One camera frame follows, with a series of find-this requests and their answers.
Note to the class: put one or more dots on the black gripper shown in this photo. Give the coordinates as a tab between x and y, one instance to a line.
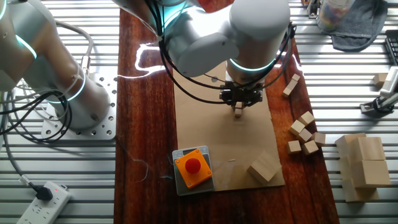
241	93

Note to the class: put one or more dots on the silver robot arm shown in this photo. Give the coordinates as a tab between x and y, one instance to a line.
199	46

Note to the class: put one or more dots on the brown cardboard sheet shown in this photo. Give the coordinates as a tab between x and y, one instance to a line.
217	140

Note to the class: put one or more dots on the large wooden block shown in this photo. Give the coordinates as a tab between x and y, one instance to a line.
370	148
371	173
357	194
264	168
346	143

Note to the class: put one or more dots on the orange emergency stop button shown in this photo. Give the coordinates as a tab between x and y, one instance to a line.
199	175

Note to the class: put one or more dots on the orange box red button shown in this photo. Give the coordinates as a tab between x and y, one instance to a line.
199	190

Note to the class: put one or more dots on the red-brown wooden board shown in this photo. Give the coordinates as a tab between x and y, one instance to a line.
146	124

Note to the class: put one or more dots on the plastic jar colourful contents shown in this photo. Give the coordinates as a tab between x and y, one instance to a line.
334	14

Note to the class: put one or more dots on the aluminium robot mounting plate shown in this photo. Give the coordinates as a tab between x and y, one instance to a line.
105	93

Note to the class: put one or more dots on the gray cloth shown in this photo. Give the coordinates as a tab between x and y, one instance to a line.
363	34

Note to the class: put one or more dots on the black power plug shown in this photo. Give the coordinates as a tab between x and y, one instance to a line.
43	193

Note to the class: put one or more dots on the white power strip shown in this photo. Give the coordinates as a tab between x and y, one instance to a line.
40	211

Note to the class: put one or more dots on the silver camera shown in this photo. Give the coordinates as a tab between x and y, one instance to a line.
391	82

